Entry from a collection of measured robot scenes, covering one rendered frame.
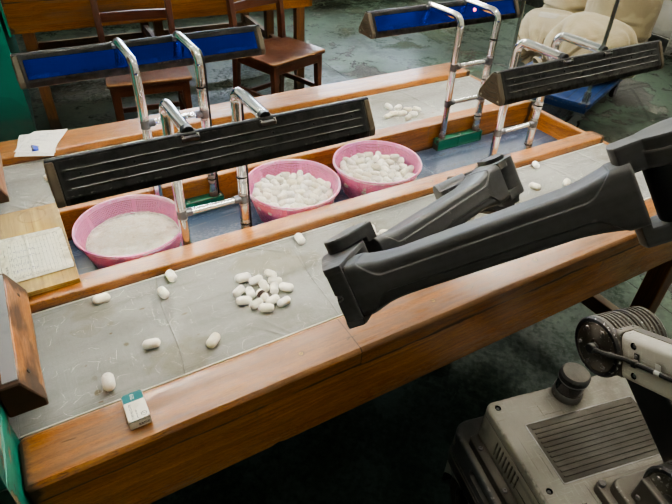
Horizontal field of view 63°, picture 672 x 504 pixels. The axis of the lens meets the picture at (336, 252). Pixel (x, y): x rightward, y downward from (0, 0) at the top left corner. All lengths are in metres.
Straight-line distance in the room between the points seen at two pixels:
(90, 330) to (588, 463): 1.09
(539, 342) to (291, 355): 1.41
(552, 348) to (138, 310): 1.59
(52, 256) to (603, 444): 1.30
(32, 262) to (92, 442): 0.51
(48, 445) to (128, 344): 0.24
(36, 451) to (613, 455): 1.15
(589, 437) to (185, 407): 0.90
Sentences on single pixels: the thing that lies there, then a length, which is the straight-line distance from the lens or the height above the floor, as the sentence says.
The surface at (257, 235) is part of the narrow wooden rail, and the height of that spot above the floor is 0.76.
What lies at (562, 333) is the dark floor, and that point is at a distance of 2.36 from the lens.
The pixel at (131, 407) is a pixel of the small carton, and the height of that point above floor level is 0.79.
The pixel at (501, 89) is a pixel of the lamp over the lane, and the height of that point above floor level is 1.08.
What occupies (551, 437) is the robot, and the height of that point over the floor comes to 0.48.
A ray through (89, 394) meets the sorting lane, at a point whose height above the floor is 0.74.
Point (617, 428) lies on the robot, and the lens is 1.48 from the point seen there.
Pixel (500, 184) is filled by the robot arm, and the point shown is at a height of 1.10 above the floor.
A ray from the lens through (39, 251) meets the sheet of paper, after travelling 1.39.
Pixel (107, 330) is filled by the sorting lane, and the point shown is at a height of 0.74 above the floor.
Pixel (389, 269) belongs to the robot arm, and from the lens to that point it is 0.60.
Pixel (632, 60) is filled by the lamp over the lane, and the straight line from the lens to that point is 1.75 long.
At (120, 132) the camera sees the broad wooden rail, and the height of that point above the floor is 0.76.
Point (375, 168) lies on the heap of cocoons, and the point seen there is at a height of 0.74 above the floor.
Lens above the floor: 1.55
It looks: 38 degrees down
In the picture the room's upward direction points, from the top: 3 degrees clockwise
